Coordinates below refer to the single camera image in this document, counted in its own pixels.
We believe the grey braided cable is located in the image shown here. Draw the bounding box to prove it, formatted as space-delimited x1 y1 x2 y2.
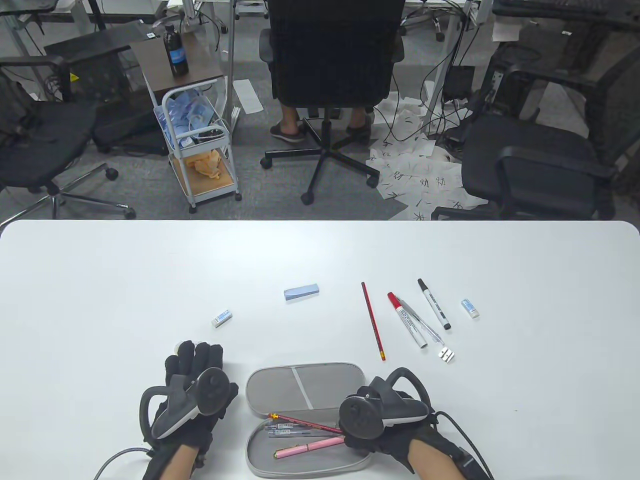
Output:
94 446 153 480

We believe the pale blue rectangular block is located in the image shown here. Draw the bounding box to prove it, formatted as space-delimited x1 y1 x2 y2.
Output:
283 283 321 302

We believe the heap of blue packets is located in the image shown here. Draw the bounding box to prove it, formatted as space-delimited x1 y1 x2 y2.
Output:
156 91 223 146

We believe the pile of white papers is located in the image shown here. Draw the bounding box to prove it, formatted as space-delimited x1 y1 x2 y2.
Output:
365 92 488 221

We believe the orange cloth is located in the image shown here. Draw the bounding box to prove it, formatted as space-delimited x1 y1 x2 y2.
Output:
186 150 224 180

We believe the black desk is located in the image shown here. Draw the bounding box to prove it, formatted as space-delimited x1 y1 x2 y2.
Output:
44 21 168 156

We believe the black thin cable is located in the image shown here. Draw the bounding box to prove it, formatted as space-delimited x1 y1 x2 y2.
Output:
430 411 493 480

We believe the clear barrel pen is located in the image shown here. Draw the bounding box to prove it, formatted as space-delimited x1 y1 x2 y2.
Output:
267 430 341 439

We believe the black capped white marker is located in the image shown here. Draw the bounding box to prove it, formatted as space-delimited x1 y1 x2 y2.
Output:
417 278 452 331

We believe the person's left forearm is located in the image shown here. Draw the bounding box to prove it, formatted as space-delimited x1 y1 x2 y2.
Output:
142 442 201 480

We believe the white paper strip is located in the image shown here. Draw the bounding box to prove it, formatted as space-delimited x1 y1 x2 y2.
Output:
233 79 264 114

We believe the grey mechanical pencil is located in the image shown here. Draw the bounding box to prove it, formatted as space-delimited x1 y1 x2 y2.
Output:
265 421 341 433

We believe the red capped white marker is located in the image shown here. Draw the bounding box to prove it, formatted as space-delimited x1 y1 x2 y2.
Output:
387 292 429 350

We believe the white printed zippered pencil case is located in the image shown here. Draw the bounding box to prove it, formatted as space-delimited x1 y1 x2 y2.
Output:
245 362 373 478

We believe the dark bottle blue label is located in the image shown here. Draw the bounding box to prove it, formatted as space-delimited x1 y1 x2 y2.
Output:
163 25 190 78

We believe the black box on floor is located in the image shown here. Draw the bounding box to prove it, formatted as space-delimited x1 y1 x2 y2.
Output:
444 66 476 99

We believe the black stand pole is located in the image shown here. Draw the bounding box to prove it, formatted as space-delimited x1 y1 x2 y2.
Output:
86 0 107 31

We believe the black high-back office chair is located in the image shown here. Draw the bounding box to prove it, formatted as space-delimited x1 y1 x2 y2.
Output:
259 0 407 206

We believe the red pencil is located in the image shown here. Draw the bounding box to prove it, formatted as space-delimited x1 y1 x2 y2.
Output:
268 412 346 435
361 281 387 362

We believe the white desk leg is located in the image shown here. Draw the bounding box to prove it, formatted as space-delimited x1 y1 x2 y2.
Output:
227 0 242 132

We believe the person's right forearm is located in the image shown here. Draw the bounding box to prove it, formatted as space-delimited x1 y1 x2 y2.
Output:
407 440 468 480

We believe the white rolling cart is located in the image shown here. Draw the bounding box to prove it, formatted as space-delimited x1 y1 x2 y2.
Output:
153 80 243 215

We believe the clear slim ballpoint pen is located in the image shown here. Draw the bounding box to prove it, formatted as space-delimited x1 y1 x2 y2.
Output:
397 298 445 346

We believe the pink pen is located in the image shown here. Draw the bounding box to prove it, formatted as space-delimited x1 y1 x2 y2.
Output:
273 436 347 460

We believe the brown side table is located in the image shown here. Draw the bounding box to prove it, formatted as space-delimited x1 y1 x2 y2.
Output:
131 31 226 106

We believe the person's left hand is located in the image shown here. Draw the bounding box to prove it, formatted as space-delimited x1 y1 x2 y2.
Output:
145 341 240 455

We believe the grey black hand controller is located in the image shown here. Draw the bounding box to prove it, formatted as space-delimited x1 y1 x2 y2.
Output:
139 367 231 441
339 367 433 441

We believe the person's right hand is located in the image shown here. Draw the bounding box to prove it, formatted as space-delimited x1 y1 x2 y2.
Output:
342 384 442 474

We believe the tangle of black cables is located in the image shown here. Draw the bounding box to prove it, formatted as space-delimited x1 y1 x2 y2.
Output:
372 0 481 146

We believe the black mesh office chair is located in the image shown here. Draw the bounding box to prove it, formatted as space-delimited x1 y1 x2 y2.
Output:
431 42 640 221

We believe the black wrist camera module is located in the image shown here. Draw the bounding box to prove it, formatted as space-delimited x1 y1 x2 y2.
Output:
450 445 483 480

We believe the black chrome-base office chair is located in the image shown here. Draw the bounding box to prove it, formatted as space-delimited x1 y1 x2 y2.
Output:
0 55 137 221

